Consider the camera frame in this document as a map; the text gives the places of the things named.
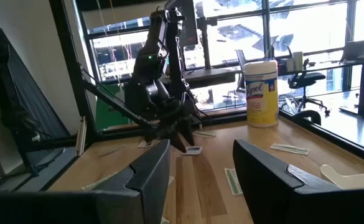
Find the long window desk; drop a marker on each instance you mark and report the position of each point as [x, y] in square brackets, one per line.
[363, 87]

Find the green panel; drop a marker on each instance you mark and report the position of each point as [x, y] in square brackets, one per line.
[110, 112]

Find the black office chair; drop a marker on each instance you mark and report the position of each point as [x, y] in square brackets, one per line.
[240, 62]
[306, 79]

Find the open laptop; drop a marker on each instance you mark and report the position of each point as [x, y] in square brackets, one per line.
[356, 49]

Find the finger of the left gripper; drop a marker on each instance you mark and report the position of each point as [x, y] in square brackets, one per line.
[188, 132]
[177, 141]

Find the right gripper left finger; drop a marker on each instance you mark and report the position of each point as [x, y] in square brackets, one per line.
[132, 199]

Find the computer monitor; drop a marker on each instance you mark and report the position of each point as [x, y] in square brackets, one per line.
[186, 21]

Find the dark slatted panel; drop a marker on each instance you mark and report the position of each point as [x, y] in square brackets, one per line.
[29, 93]

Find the black monitor stand pole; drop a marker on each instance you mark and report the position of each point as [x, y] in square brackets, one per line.
[205, 46]

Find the yellow Lysol wipes canister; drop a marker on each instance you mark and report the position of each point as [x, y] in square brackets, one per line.
[261, 99]

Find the dark computer desk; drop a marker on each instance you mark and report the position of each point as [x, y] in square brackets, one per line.
[212, 77]

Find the white plastic bin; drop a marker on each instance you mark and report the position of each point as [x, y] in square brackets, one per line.
[349, 180]

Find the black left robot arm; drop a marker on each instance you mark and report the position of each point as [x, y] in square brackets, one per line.
[152, 68]

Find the white blue alcohol pad packet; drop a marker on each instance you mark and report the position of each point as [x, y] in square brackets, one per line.
[192, 151]
[146, 144]

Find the green-striped bandage wrapper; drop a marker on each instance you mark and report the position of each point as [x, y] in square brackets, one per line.
[111, 150]
[290, 149]
[205, 134]
[97, 183]
[233, 182]

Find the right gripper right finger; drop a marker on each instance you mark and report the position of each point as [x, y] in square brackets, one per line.
[272, 193]

